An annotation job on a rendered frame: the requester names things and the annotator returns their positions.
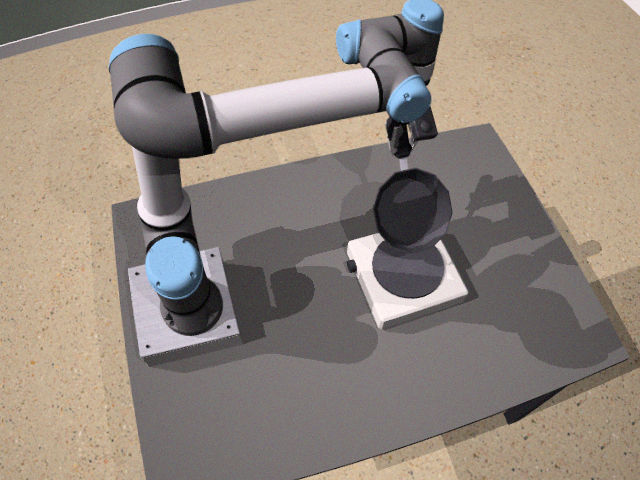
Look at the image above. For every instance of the black frying pan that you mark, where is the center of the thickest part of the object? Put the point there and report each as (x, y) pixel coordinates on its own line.
(412, 209)

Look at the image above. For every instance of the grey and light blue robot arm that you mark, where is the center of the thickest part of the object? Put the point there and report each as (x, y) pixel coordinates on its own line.
(154, 117)

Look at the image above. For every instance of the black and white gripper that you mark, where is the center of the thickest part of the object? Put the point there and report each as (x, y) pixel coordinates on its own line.
(394, 131)

